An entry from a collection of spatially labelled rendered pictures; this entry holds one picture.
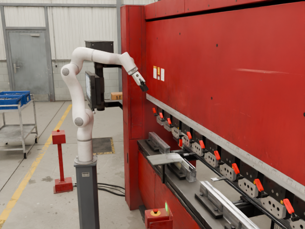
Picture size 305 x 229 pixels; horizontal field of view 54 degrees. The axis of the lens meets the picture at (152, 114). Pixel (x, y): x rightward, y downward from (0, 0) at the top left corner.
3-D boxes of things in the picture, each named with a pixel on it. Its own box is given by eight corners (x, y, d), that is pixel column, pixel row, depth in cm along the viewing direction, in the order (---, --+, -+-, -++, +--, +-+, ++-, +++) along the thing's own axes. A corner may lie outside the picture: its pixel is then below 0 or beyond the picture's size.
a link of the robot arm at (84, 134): (75, 141, 241) (72, 112, 235) (82, 134, 259) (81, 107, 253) (89, 141, 240) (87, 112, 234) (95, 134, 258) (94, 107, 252)
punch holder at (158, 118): (156, 121, 300) (156, 105, 296) (164, 121, 303) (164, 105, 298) (161, 126, 286) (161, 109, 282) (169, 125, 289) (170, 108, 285)
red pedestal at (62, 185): (53, 186, 412) (47, 129, 391) (71, 184, 420) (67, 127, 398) (53, 194, 394) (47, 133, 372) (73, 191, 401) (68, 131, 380)
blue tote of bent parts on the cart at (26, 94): (3, 100, 558) (2, 91, 553) (31, 100, 564) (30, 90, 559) (-4, 105, 524) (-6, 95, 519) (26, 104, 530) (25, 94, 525)
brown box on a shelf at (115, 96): (110, 98, 506) (109, 91, 503) (125, 97, 509) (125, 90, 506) (109, 102, 477) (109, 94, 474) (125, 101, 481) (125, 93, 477)
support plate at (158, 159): (146, 157, 260) (146, 156, 260) (174, 153, 268) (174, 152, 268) (153, 165, 243) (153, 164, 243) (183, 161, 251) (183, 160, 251)
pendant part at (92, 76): (86, 100, 365) (84, 71, 356) (96, 99, 369) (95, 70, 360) (91, 108, 324) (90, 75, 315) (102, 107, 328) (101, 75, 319)
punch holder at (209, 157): (204, 159, 208) (205, 137, 204) (214, 158, 211) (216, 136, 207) (215, 168, 195) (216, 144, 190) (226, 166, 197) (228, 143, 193)
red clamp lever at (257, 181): (254, 178, 150) (263, 197, 144) (261, 177, 151) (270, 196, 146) (253, 180, 151) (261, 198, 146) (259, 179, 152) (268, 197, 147)
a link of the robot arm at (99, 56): (96, 60, 240) (133, 67, 239) (90, 61, 225) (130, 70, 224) (98, 48, 238) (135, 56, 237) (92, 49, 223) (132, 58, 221)
